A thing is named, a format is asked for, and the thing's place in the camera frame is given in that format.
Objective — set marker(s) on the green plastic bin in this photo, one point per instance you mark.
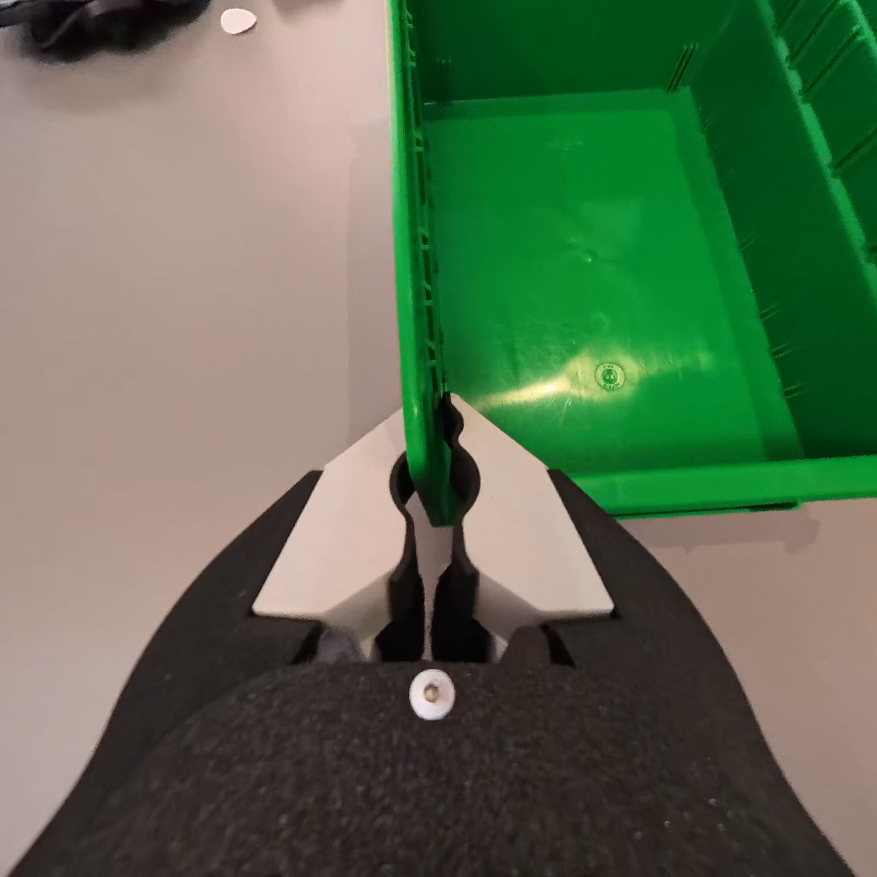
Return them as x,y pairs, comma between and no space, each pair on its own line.
582,240

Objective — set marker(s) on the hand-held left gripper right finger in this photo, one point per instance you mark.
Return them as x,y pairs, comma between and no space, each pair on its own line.
541,548

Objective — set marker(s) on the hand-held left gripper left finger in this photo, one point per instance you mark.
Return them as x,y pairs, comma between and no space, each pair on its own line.
329,548

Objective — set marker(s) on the small white round sticker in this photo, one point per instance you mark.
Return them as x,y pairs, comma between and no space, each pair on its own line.
238,20

